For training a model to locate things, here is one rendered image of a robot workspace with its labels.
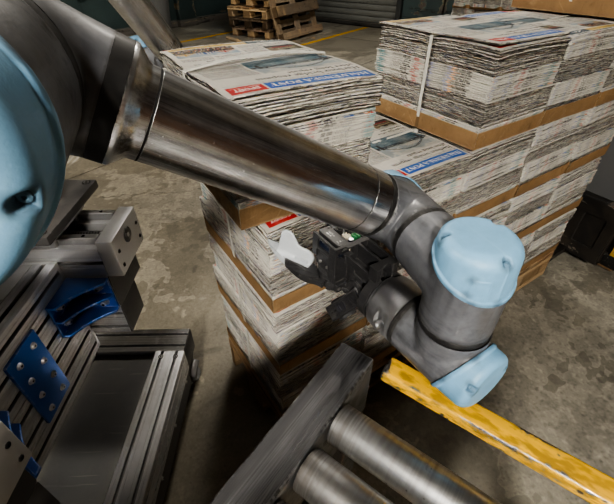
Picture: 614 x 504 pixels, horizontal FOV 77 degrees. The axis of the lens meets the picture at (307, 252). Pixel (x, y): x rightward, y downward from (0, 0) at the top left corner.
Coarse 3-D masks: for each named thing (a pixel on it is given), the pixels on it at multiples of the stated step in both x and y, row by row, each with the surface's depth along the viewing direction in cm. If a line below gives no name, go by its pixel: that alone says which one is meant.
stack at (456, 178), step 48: (384, 144) 99; (432, 144) 98; (528, 144) 109; (432, 192) 94; (480, 192) 108; (528, 192) 126; (240, 240) 85; (528, 240) 149; (240, 288) 101; (288, 288) 82; (240, 336) 121; (288, 336) 90; (288, 384) 104
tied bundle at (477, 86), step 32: (384, 32) 104; (416, 32) 96; (384, 64) 108; (416, 64) 99; (448, 64) 91; (480, 64) 85; (512, 64) 85; (544, 64) 93; (384, 96) 112; (416, 96) 103; (448, 96) 95; (480, 96) 88; (512, 96) 91; (544, 96) 100; (480, 128) 91
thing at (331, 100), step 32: (288, 64) 70; (320, 64) 70; (352, 64) 70; (224, 96) 55; (256, 96) 56; (288, 96) 58; (320, 96) 61; (352, 96) 64; (320, 128) 65; (352, 128) 69; (224, 192) 70
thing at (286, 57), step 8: (264, 56) 75; (272, 56) 75; (280, 56) 75; (288, 56) 75; (296, 56) 75; (304, 56) 75; (312, 56) 75; (320, 56) 75; (216, 64) 70; (224, 64) 70; (232, 64) 71; (240, 64) 71; (248, 64) 71; (256, 64) 71; (264, 64) 71; (192, 72) 67; (200, 72) 67; (208, 72) 66; (192, 80) 67
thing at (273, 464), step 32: (352, 352) 52; (320, 384) 48; (352, 384) 48; (288, 416) 45; (320, 416) 45; (256, 448) 42; (288, 448) 42; (320, 448) 46; (256, 480) 40; (288, 480) 40
